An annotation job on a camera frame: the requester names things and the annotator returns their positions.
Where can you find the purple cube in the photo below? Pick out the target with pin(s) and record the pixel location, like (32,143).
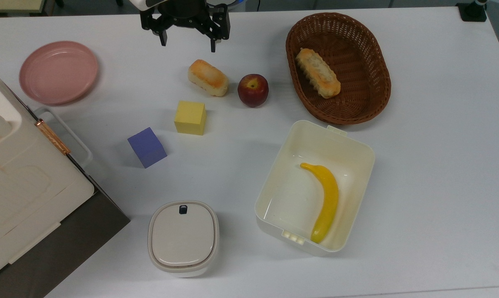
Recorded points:
(146,147)

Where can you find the yellow banana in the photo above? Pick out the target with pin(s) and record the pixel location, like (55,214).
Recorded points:
(329,198)

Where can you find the toasted bread roll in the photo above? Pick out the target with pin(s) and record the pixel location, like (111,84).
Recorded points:
(208,78)

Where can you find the white plastic container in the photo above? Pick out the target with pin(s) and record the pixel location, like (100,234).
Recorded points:
(290,194)

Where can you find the pink plate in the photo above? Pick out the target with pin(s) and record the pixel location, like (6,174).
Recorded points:
(59,72)

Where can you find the long ridged bread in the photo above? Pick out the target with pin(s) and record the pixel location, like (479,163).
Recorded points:
(317,73)

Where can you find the yellow cube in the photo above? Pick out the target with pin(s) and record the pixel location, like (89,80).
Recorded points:
(190,118)

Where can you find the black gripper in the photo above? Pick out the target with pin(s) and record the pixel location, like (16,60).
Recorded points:
(183,12)

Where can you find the brown wicker basket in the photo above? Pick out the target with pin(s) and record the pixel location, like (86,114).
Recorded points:
(357,62)

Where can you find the white lidded bin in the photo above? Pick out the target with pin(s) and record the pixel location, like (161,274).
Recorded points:
(183,238)

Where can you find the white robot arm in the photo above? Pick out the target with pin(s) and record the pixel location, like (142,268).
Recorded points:
(143,3)

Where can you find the cream toy cabinet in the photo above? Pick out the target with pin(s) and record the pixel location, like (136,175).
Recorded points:
(21,186)

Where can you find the red apple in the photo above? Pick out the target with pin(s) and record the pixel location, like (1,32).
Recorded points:
(253,91)

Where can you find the dark brown box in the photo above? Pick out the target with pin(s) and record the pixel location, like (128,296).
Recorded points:
(79,236)

